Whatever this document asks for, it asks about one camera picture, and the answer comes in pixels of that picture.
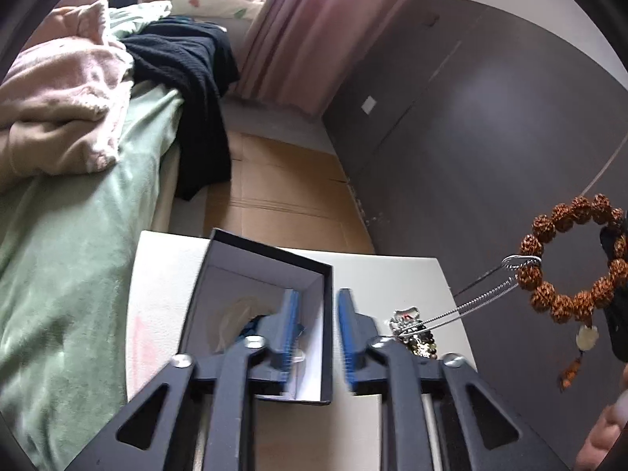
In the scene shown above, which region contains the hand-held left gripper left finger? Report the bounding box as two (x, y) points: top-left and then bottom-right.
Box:
(64, 288), (302, 471)

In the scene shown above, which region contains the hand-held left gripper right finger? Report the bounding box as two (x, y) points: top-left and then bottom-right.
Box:
(338, 288), (572, 471)

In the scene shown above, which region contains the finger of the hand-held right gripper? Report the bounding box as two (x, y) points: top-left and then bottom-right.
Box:
(599, 216), (628, 262)
(606, 299), (628, 363)

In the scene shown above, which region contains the brown bead bracelet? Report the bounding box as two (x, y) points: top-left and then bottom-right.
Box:
(519, 195), (628, 393)

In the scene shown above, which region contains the black jewelry box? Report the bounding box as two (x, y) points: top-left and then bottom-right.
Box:
(177, 228), (335, 407)

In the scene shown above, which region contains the pile of small jewelry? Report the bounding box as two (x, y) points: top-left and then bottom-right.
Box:
(400, 324), (443, 360)

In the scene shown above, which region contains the silver chain necklace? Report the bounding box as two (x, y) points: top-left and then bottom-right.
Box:
(390, 254), (543, 341)

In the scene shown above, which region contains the person's right hand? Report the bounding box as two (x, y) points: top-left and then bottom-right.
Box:
(574, 363), (628, 471)

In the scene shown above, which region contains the clear plastic bag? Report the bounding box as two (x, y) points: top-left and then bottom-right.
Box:
(208, 294), (268, 351)

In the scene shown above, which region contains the silver ornate pendant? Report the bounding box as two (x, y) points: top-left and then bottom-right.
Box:
(390, 307), (419, 335)

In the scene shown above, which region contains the flat cardboard sheet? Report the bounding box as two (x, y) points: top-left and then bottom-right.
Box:
(203, 128), (376, 256)

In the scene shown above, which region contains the green bed sheet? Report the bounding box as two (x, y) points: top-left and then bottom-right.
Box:
(0, 2), (187, 458)

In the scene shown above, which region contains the black knit sweater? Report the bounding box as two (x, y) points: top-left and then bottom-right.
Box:
(118, 17), (241, 202)

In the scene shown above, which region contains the pink curtain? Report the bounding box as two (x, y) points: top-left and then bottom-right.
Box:
(230, 0), (433, 119)

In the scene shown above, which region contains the pink fleece blanket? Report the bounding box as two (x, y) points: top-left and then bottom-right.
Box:
(0, 0), (135, 192)

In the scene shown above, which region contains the floral cloth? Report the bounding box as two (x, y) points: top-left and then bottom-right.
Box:
(164, 0), (276, 21)

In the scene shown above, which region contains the dark blue bead bracelet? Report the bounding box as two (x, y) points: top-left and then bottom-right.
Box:
(239, 314), (270, 341)

